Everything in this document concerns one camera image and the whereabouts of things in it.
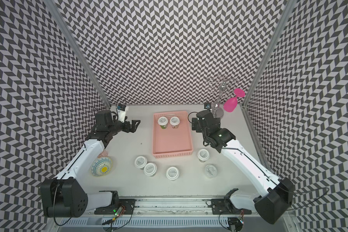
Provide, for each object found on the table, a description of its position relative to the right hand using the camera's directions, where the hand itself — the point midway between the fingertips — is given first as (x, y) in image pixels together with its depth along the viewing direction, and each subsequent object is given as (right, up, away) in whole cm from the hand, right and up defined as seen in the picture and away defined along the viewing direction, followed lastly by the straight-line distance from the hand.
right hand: (205, 122), depth 76 cm
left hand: (-41, +1, +7) cm, 42 cm away
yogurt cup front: (-30, -26, +3) cm, 40 cm away
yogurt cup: (-36, -23, +6) cm, 44 cm away
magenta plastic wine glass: (+20, +11, +19) cm, 30 cm away
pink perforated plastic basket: (-20, -15, +20) cm, 32 cm away
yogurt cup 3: (0, -20, +8) cm, 22 cm away
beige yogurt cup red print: (-17, 0, +24) cm, 29 cm away
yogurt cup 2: (-17, -28, +2) cm, 33 cm away
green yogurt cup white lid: (-25, -1, +23) cm, 34 cm away
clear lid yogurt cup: (+4, -28, +4) cm, 29 cm away
